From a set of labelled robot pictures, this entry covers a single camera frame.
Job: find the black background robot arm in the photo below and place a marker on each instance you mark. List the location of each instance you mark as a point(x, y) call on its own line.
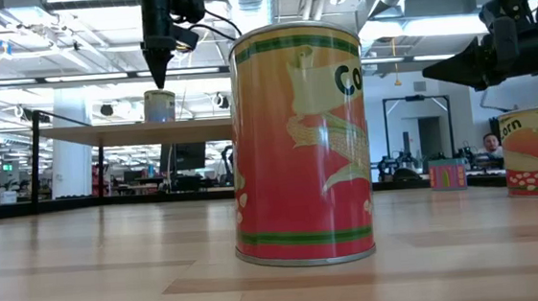
point(397, 166)
point(226, 163)

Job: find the black round ceiling fixture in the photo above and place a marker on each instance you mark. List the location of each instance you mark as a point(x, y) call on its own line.
point(222, 101)
point(107, 110)

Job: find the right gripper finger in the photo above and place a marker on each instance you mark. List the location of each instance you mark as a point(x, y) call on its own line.
point(464, 65)

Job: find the black computer monitor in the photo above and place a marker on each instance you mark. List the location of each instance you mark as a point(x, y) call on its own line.
point(187, 156)

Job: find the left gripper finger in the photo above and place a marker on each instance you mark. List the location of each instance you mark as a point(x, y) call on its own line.
point(159, 65)

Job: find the wooden shelf black frame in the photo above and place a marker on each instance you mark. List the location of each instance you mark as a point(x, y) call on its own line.
point(152, 132)

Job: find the black gantry frame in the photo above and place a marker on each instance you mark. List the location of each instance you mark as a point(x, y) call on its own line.
point(414, 98)

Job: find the short pink and teal can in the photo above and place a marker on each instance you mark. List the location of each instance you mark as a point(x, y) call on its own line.
point(447, 175)

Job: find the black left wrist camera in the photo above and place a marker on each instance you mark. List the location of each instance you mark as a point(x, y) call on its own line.
point(190, 3)

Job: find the tall blue peach can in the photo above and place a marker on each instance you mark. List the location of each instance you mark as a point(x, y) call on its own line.
point(160, 106)

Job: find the white building column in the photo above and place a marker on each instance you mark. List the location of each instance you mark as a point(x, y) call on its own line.
point(71, 147)

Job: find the white box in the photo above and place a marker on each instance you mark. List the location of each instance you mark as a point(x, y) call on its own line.
point(7, 197)

